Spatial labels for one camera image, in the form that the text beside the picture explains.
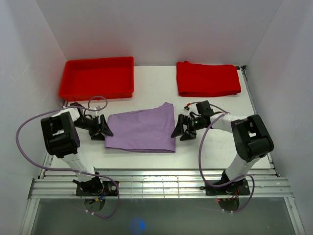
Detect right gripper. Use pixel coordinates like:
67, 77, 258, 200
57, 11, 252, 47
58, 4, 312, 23
171, 114, 204, 141

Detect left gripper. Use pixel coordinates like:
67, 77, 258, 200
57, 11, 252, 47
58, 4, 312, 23
74, 115, 113, 141

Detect purple trousers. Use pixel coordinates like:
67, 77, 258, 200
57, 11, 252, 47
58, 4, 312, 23
105, 102, 176, 153

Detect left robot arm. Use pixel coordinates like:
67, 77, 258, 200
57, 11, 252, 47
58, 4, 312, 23
41, 102, 113, 196

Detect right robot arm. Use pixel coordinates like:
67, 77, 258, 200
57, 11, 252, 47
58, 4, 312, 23
171, 101, 274, 196

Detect folded red trousers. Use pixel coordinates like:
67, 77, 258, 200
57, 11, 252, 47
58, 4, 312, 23
176, 61, 242, 97

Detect red plastic tray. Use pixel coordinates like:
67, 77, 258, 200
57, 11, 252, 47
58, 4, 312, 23
59, 57, 134, 102

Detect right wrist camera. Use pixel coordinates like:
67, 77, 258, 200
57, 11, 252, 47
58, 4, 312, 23
183, 103, 191, 113

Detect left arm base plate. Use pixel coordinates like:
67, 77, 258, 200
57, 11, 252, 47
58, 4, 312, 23
74, 181, 119, 197

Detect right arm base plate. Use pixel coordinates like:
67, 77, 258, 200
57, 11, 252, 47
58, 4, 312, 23
204, 179, 250, 196

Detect aluminium frame rail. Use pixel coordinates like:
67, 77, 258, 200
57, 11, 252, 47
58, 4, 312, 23
29, 169, 293, 199

